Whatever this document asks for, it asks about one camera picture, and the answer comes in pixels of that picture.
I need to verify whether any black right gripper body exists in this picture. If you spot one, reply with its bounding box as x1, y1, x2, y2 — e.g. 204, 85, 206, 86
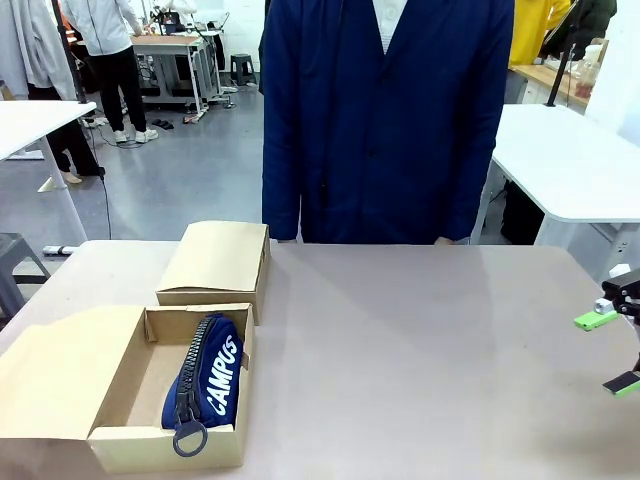
601, 268, 640, 322

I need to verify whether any blue campus pencil case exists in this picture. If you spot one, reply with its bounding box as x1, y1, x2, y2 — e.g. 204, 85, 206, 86
160, 313, 251, 459

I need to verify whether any cardboard box with grey case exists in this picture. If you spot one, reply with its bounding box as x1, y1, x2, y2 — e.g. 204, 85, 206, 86
155, 221, 272, 326

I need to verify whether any large open cardboard box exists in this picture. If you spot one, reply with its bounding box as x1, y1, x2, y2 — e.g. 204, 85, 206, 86
0, 302, 256, 474

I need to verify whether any black bag under table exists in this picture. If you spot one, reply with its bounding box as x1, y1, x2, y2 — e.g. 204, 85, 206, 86
501, 179, 546, 246

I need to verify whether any large white table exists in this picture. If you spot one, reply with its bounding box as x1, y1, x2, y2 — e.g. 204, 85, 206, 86
469, 103, 640, 246

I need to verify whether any wooden counter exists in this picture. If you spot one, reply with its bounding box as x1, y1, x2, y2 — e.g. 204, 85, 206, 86
509, 63, 592, 107

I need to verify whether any clear plastic bottle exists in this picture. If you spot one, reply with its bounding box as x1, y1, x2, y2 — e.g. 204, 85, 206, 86
573, 46, 602, 100

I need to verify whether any black lamp stand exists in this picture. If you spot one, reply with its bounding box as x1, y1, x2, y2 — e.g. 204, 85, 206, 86
545, 0, 585, 109

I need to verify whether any person in yellow hoodie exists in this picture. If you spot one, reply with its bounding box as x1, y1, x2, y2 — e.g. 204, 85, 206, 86
507, 0, 572, 70

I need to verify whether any person in blue coat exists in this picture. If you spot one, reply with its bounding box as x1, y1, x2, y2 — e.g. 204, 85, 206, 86
258, 0, 516, 246

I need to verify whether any dark round stool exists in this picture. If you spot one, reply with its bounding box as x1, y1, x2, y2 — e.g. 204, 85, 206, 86
229, 53, 259, 87

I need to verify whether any person in white jacket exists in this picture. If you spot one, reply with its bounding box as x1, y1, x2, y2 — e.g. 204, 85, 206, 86
59, 0, 159, 145

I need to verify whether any grey plastic stool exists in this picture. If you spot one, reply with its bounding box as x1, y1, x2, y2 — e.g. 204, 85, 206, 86
0, 232, 51, 321

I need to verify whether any person in grey coat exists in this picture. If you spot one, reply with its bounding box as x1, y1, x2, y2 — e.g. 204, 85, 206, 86
0, 0, 106, 185

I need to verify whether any white frame workbench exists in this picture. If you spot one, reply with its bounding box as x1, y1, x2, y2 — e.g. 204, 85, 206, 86
130, 28, 224, 117

